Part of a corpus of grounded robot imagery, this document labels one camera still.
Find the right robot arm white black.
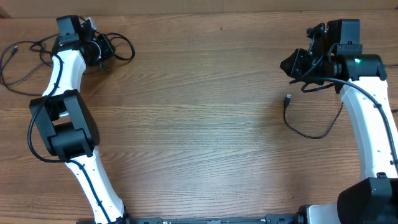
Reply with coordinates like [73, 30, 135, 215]
[266, 19, 397, 223]

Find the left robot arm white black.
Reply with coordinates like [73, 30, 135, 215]
[29, 15, 131, 223]

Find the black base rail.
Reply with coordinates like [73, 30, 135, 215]
[76, 213, 352, 224]

